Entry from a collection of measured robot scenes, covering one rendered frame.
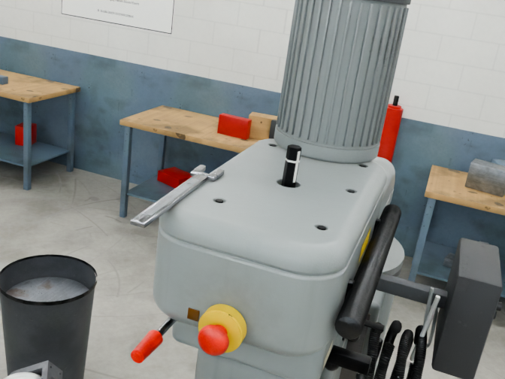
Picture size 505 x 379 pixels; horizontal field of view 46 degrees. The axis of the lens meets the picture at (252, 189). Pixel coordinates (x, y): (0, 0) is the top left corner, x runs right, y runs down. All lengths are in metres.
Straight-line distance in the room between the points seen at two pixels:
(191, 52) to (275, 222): 4.87
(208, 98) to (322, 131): 4.54
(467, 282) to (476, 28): 4.01
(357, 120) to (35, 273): 2.58
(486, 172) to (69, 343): 3.10
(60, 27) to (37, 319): 3.83
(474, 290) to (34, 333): 2.31
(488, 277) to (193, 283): 0.60
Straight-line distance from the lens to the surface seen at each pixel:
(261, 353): 0.91
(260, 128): 4.90
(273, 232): 0.74
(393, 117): 5.01
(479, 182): 4.70
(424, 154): 5.19
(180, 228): 0.76
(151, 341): 0.83
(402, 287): 1.26
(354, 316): 0.76
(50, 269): 3.40
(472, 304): 1.17
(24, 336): 3.12
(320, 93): 1.04
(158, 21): 5.73
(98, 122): 6.20
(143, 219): 0.72
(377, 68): 1.05
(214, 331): 0.74
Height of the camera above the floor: 2.19
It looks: 20 degrees down
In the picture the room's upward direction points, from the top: 8 degrees clockwise
